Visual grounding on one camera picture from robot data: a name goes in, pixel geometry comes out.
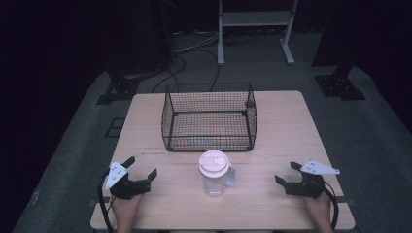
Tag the clear cup with pink lid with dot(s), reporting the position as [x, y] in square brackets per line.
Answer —
[214, 173]

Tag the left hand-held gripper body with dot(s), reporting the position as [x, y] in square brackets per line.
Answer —
[121, 184]

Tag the black stand base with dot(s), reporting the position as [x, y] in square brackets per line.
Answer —
[118, 89]
[339, 83]

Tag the person's left hand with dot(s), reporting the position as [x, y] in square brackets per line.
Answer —
[127, 207]

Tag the white metal desk frame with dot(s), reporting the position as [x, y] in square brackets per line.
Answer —
[256, 29]

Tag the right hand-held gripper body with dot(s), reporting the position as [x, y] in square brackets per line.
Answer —
[307, 181]

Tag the black square floor frame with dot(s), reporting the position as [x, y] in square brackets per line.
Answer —
[115, 127]

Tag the person's right hand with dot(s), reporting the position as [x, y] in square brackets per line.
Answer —
[319, 210]

